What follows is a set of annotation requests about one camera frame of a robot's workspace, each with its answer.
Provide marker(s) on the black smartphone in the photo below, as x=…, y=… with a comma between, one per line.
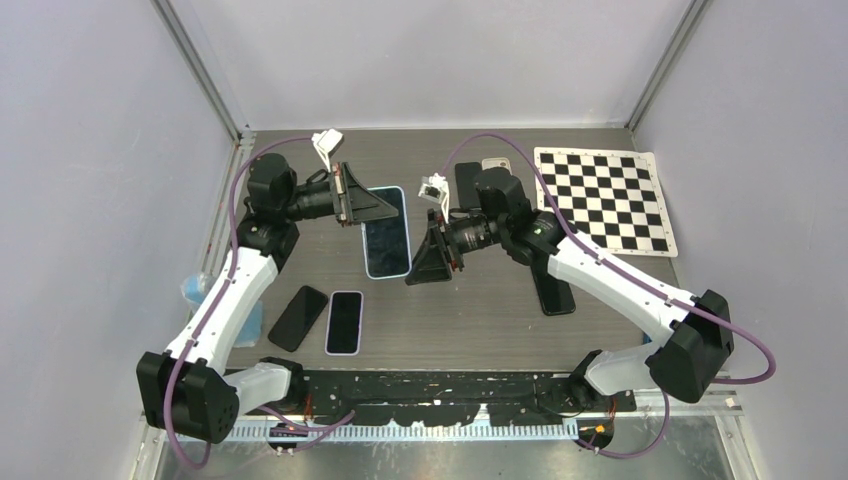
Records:
x=465, y=174

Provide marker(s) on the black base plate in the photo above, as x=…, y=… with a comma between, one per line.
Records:
x=443, y=398

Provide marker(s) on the beige phone case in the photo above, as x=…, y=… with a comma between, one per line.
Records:
x=496, y=162

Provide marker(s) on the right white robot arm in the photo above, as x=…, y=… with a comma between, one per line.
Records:
x=689, y=340

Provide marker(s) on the checkerboard calibration mat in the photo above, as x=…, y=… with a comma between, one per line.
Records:
x=614, y=196

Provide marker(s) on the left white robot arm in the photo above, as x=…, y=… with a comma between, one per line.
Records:
x=186, y=390

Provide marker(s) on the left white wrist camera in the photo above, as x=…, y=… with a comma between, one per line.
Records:
x=325, y=143

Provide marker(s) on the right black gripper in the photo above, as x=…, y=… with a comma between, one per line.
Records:
x=432, y=261

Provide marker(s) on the black phone bare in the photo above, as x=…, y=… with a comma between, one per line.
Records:
x=297, y=319

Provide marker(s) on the phone in black case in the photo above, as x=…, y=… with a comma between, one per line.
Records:
x=555, y=296

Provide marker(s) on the phone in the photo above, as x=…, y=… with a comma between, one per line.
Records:
x=386, y=243
x=343, y=334
x=555, y=296

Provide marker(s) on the aluminium front rail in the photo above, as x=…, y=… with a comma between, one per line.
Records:
x=265, y=429

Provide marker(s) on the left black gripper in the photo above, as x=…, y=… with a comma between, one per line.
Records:
x=358, y=204

